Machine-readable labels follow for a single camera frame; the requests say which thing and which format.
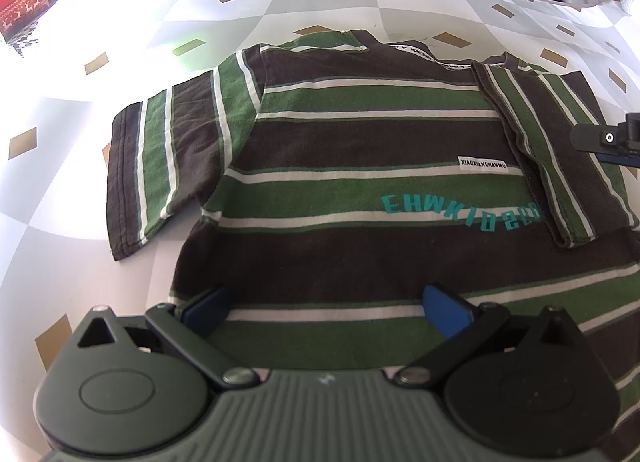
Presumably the dark patterned cushion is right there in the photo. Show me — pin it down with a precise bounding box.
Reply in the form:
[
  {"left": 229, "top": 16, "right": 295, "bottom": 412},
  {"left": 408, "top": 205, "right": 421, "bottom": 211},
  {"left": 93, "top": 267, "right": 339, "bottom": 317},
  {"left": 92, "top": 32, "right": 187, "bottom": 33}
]
[{"left": 10, "top": 12, "right": 51, "bottom": 57}]

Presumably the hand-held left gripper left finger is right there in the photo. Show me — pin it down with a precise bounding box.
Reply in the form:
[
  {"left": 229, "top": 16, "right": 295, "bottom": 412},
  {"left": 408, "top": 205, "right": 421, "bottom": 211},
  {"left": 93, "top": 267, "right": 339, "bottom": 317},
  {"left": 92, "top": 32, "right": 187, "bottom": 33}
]
[{"left": 75, "top": 284, "right": 261, "bottom": 389}]

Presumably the green brown striped t-shirt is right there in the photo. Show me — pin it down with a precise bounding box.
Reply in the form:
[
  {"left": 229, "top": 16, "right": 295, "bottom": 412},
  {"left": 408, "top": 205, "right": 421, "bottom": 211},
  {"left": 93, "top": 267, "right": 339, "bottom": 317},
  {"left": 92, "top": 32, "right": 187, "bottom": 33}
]
[{"left": 102, "top": 29, "right": 640, "bottom": 448}]

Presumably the grey white diamond tablecloth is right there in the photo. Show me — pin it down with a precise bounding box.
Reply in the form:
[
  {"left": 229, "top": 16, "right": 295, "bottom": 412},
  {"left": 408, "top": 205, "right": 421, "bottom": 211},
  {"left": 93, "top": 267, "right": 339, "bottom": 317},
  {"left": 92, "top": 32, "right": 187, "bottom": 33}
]
[{"left": 0, "top": 0, "right": 640, "bottom": 462}]

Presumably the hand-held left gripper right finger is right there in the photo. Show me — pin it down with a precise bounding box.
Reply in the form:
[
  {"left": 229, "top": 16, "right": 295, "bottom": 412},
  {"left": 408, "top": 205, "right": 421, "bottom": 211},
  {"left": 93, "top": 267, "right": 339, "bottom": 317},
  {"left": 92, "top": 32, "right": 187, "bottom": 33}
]
[{"left": 397, "top": 284, "right": 591, "bottom": 388}]

